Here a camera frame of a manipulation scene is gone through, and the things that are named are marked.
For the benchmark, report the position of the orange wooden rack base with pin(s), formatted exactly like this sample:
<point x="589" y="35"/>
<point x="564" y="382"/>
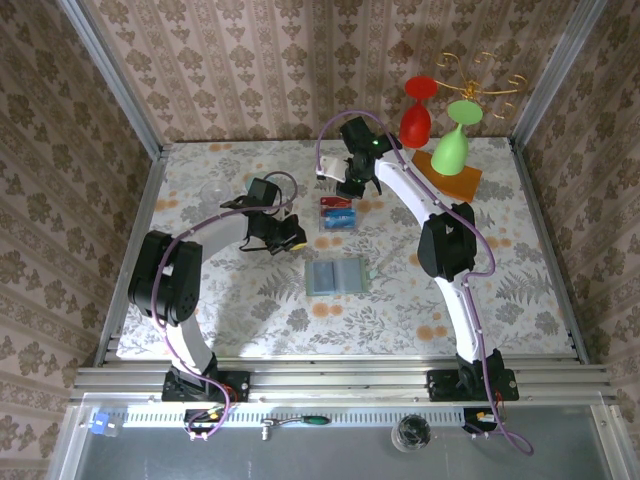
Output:
<point x="462" y="187"/>

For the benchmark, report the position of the blue credit card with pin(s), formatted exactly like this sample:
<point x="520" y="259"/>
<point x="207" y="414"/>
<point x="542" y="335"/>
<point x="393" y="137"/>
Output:
<point x="340" y="220"/>

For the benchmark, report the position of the clear plastic cup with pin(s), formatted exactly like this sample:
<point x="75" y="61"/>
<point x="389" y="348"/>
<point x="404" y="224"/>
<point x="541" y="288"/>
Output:
<point x="215" y="190"/>

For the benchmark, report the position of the green card holder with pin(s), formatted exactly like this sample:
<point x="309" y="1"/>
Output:
<point x="352" y="277"/>

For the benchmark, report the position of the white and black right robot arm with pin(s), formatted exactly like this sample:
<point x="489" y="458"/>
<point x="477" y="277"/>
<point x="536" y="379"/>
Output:
<point x="447" y="245"/>

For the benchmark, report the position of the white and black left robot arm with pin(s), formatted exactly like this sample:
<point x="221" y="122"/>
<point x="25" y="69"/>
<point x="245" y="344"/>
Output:
<point x="165" y="280"/>

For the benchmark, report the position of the aluminium side rail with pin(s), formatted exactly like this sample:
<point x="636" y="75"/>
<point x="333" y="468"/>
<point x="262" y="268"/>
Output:
<point x="541" y="225"/>
<point x="148" y="200"/>

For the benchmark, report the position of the red and blue packets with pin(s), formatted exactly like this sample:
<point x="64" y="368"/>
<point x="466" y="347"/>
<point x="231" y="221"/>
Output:
<point x="320" y="222"/>

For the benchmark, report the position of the floral table cover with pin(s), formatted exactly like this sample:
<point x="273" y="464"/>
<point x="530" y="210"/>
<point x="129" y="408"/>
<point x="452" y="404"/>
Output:
<point x="280" y="330"/>

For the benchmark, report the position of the green plastic goblet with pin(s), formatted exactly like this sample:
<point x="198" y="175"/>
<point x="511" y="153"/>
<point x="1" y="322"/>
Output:
<point x="450" y="150"/>

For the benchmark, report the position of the aluminium frame post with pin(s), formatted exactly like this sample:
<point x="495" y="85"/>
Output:
<point x="117" y="82"/>
<point x="554" y="75"/>

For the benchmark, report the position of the aluminium front rail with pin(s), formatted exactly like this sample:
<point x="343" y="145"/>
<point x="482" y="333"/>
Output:
<point x="340" y="380"/>

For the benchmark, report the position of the red plastic goblet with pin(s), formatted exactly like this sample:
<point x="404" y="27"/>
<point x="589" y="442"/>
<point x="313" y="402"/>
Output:
<point x="415" y="127"/>

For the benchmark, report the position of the round clear glass jar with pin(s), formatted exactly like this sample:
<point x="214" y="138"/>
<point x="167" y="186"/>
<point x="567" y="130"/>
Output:
<point x="411" y="432"/>

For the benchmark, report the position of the red credit card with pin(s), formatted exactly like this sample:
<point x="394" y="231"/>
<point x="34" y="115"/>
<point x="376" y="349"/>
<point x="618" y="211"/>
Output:
<point x="332" y="204"/>

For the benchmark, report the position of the small blue and clear plug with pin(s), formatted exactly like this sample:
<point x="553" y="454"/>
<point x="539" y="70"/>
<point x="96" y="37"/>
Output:
<point x="100" y="422"/>

